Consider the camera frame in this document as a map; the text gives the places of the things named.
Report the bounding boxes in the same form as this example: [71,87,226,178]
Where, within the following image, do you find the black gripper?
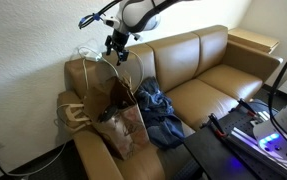
[104,29,131,67]

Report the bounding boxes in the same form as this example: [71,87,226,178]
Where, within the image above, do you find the white power adapter brick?
[84,52,103,63]

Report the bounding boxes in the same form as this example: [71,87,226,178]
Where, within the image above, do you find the thin white charger cable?
[77,46,145,95]

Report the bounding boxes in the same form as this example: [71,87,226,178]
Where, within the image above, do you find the black item in paper bag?
[97,105,118,123]

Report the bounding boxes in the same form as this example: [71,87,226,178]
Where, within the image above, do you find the tan leather sofa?
[56,24,284,180]

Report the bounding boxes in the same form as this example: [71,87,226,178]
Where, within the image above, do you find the blue denim clothing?
[135,76,186,150]

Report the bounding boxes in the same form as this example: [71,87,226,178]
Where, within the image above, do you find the brown paper shopping bag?
[82,75,151,162]

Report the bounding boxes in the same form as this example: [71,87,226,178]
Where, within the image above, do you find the red black clamp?
[201,113,229,139]
[237,98,262,118]

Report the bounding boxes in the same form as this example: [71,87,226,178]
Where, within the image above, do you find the light wooden side table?
[227,27,280,54]

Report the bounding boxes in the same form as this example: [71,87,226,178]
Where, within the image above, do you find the black robot table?
[182,99,287,180]

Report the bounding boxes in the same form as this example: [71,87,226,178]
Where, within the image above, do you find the black wrist cable blue tie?
[78,0,123,30]

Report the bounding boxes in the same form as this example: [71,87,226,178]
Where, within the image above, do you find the tan tote bag white straps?
[55,90,94,134]

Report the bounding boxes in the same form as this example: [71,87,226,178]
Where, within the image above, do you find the thick white power cord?
[0,57,91,178]

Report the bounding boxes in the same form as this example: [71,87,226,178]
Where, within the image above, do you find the aluminium mounting rail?
[229,126,287,178]

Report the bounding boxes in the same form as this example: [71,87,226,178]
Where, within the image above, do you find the black hanging robot cable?
[267,35,287,148]

